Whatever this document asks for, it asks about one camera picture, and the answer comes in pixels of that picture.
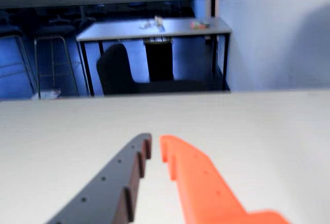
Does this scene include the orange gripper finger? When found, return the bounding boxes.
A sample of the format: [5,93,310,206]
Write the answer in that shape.
[159,134,291,224]

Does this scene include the papers on floor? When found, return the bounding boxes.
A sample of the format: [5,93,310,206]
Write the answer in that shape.
[31,89,62,100]

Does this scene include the clear items on table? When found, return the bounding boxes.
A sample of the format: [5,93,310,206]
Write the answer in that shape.
[140,15,166,31]

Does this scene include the metal frame bar stool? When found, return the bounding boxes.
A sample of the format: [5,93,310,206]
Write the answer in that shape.
[33,25,79,97]

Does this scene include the black chair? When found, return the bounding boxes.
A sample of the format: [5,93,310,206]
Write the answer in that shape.
[96,43,223,96]

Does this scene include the navy gripper finger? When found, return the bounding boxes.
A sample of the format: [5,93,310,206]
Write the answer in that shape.
[45,132,152,224]

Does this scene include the black waste bin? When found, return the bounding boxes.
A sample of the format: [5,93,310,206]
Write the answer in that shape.
[143,38,174,82]

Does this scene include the grey table black legs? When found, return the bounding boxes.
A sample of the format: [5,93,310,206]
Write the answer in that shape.
[76,17,233,96]

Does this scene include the orange items on table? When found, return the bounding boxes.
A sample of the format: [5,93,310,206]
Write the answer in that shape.
[190,21,210,29]

